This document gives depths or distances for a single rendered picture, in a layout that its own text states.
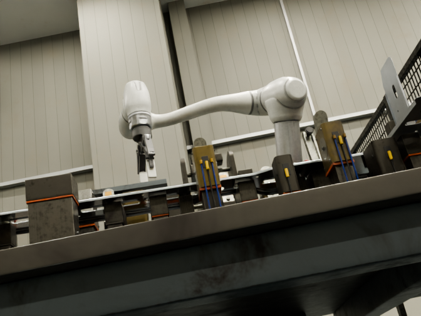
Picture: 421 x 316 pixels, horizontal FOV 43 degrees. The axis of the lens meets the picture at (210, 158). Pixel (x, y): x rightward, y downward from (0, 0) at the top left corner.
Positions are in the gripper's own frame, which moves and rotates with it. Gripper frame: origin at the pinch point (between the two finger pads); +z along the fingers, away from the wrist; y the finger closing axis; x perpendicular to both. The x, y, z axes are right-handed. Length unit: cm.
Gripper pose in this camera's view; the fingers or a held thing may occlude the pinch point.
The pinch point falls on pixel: (148, 178)
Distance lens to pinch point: 196.3
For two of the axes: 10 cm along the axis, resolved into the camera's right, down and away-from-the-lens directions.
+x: 9.2, -0.1, 3.9
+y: 3.4, -4.4, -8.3
